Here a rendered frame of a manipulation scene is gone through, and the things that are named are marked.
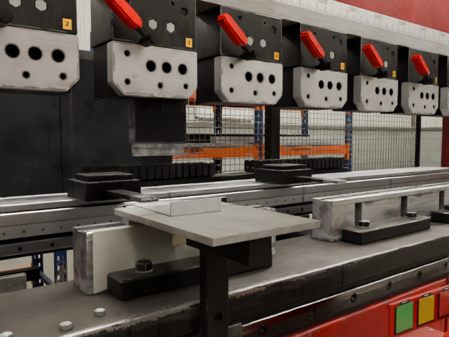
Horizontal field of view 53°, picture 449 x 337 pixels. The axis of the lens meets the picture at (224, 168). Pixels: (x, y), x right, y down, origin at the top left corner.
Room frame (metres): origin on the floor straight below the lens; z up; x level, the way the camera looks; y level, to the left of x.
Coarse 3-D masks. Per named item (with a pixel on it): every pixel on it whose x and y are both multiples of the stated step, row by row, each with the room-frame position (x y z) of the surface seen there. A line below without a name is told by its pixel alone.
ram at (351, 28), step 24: (216, 0) 0.79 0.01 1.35; (240, 0) 0.83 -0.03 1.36; (264, 0) 0.86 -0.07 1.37; (336, 0) 0.99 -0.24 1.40; (360, 0) 1.04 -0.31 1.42; (384, 0) 1.10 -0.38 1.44; (408, 0) 1.16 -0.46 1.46; (432, 0) 1.23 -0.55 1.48; (288, 24) 0.93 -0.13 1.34; (312, 24) 0.94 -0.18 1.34; (336, 24) 0.99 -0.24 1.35; (360, 24) 1.04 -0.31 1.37; (432, 24) 1.23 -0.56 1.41; (432, 48) 1.24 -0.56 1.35
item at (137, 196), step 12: (72, 180) 0.93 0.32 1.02; (84, 180) 0.91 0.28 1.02; (96, 180) 0.90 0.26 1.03; (108, 180) 0.91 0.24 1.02; (120, 180) 0.93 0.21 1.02; (132, 180) 0.93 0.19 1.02; (72, 192) 0.93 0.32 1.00; (84, 192) 0.88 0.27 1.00; (96, 192) 0.89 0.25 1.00; (108, 192) 0.89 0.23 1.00; (120, 192) 0.86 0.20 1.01; (132, 192) 0.87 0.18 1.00
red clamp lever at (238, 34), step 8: (224, 16) 0.76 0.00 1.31; (224, 24) 0.76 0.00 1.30; (232, 24) 0.76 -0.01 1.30; (232, 32) 0.77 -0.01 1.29; (240, 32) 0.77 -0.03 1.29; (232, 40) 0.79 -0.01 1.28; (240, 40) 0.78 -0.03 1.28; (248, 48) 0.79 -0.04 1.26; (248, 56) 0.80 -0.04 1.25; (256, 56) 0.79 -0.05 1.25
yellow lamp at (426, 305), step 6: (420, 300) 0.76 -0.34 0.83; (426, 300) 0.77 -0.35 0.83; (432, 300) 0.78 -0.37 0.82; (420, 306) 0.76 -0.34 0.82; (426, 306) 0.77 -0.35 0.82; (432, 306) 0.78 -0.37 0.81; (420, 312) 0.76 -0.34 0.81; (426, 312) 0.77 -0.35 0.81; (432, 312) 0.78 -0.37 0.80; (420, 318) 0.76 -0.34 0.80; (426, 318) 0.77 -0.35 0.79; (432, 318) 0.78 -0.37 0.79
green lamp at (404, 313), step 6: (402, 306) 0.73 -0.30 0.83; (408, 306) 0.74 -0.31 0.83; (396, 312) 0.73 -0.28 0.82; (402, 312) 0.73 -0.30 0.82; (408, 312) 0.74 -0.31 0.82; (396, 318) 0.73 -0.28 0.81; (402, 318) 0.73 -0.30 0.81; (408, 318) 0.74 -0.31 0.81; (396, 324) 0.73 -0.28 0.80; (402, 324) 0.73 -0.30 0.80; (408, 324) 0.74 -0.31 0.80; (396, 330) 0.73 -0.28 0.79; (402, 330) 0.73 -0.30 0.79
